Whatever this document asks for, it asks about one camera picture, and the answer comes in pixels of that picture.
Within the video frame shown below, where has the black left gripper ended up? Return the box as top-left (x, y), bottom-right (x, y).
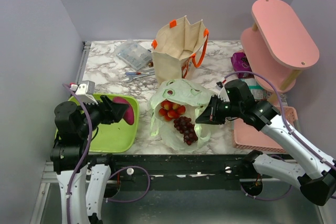
top-left (78, 93), bottom-right (129, 136)

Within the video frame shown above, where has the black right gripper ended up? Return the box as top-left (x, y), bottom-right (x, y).
top-left (196, 94), bottom-right (243, 124)

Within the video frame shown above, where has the magenta dragon fruit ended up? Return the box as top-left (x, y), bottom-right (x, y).
top-left (113, 97), bottom-right (134, 125)

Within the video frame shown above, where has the green avocado print plastic bag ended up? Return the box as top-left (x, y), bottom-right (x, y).
top-left (149, 79), bottom-right (215, 153)

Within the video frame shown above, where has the dark red grape bunch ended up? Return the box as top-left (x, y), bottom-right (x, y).
top-left (173, 116), bottom-right (198, 145)

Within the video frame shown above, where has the red strawberry cluster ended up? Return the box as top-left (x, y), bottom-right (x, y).
top-left (158, 100), bottom-right (186, 122)

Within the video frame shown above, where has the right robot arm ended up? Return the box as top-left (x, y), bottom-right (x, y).
top-left (196, 79), bottom-right (335, 206)

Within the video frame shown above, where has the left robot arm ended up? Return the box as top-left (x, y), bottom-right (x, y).
top-left (50, 95), bottom-right (134, 223)

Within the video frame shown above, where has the beige canvas tote bag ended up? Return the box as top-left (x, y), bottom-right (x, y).
top-left (152, 16), bottom-right (209, 84)

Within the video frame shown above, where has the lime green plastic tray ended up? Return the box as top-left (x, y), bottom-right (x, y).
top-left (54, 93), bottom-right (139, 155)

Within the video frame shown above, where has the pink plastic basket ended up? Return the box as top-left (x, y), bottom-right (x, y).
top-left (231, 119), bottom-right (286, 153)

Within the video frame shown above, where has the silver wrench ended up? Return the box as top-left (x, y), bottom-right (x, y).
top-left (124, 74), bottom-right (148, 83)

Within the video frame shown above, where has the teal snack packet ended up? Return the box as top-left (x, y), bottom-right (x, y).
top-left (240, 78), bottom-right (272, 101)

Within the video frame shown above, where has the clear plastic organizer box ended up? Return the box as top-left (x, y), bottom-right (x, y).
top-left (113, 39), bottom-right (152, 70)

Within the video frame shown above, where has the purple snack packet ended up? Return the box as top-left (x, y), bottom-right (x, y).
top-left (230, 51), bottom-right (254, 79)

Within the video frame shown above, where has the pink two-tier shelf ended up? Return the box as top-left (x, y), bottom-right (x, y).
top-left (240, 0), bottom-right (320, 93)

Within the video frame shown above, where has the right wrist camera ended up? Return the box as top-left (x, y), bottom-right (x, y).
top-left (216, 81), bottom-right (229, 102)

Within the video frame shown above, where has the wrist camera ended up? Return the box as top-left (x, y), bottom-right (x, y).
top-left (216, 81), bottom-right (229, 102)
top-left (70, 80), bottom-right (98, 104)

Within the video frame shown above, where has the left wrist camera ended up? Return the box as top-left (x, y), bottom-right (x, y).
top-left (70, 80), bottom-right (98, 104)

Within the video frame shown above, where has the blue handled tool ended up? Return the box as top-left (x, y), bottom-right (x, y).
top-left (125, 72), bottom-right (149, 76)

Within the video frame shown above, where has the black table front rail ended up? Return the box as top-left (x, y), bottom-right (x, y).
top-left (52, 153), bottom-right (263, 190)

